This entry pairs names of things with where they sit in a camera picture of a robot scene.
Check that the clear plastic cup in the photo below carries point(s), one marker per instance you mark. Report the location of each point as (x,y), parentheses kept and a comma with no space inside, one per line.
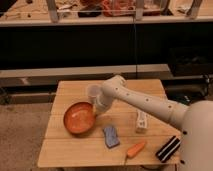
(92,91)

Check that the black white striped eraser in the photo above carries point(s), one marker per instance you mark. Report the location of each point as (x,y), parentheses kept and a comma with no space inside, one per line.
(168,149)

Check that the long wooden shelf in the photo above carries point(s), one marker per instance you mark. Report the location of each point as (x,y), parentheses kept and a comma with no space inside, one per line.
(51,76)

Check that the black storage bin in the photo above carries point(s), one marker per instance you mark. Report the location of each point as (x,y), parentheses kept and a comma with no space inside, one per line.
(188,61)

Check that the wooden table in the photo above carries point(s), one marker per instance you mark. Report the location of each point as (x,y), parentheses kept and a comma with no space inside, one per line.
(63,149)

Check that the blue sponge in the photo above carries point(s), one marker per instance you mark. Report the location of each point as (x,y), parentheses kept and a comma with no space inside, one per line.
(111,138)

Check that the orange ceramic bowl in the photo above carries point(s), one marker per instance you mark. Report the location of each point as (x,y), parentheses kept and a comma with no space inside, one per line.
(79,118)

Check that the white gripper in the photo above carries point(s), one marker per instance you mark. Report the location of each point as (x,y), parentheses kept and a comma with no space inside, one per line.
(102,104)

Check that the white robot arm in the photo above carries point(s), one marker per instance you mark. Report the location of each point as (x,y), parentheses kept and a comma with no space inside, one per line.
(195,121)

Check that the orange toy carrot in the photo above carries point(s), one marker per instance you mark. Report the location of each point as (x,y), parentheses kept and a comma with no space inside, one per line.
(135,149)

